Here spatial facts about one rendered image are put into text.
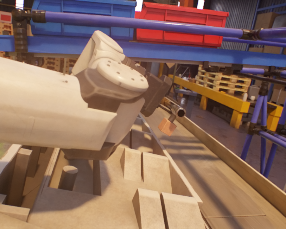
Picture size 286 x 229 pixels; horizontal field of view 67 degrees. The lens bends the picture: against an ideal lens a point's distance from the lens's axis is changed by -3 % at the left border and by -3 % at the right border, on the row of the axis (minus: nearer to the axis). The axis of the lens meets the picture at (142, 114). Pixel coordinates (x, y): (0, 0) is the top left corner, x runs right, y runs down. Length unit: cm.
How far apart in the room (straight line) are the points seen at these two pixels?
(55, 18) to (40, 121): 47
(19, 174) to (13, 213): 15
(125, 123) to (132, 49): 41
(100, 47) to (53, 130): 28
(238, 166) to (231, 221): 38
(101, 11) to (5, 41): 28
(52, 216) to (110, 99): 19
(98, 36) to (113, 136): 27
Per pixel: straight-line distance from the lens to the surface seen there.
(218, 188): 94
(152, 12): 74
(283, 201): 94
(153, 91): 58
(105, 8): 72
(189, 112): 430
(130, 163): 53
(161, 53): 73
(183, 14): 77
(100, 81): 27
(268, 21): 1415
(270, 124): 578
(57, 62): 790
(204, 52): 78
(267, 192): 99
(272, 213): 92
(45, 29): 73
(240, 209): 87
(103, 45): 49
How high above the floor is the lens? 119
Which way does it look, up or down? 15 degrees down
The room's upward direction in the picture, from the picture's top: 9 degrees clockwise
